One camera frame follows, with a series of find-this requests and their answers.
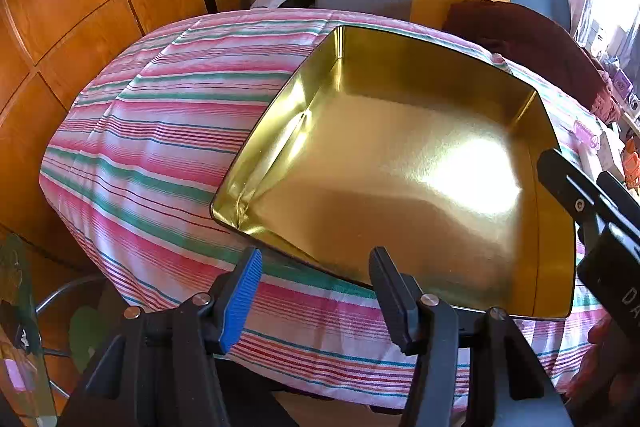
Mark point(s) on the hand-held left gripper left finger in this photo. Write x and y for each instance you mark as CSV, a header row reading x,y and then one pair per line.
x,y
244,302

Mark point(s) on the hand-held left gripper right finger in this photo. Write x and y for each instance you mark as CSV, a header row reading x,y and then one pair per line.
x,y
395,297

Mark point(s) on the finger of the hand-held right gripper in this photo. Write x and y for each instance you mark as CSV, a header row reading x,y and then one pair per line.
x,y
622,202
570,187

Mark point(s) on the orange plastic rack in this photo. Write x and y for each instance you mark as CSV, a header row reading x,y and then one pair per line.
x,y
632,167

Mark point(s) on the pink plastic-wrapped packet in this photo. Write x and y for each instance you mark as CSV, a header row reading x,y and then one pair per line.
x,y
586,133

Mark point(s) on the gold tin box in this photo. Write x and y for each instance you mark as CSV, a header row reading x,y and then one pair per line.
x,y
400,157

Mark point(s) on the person's right hand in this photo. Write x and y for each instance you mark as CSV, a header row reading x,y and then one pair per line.
x,y
602,339

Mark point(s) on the purple box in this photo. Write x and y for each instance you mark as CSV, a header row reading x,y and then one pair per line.
x,y
623,83

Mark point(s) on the dark red cloth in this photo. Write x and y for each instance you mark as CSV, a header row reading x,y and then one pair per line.
x,y
525,32

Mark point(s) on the striped tablecloth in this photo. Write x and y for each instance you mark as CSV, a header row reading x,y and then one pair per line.
x,y
165,147

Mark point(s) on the metal stool frame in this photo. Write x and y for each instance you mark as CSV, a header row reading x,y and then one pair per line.
x,y
60,287

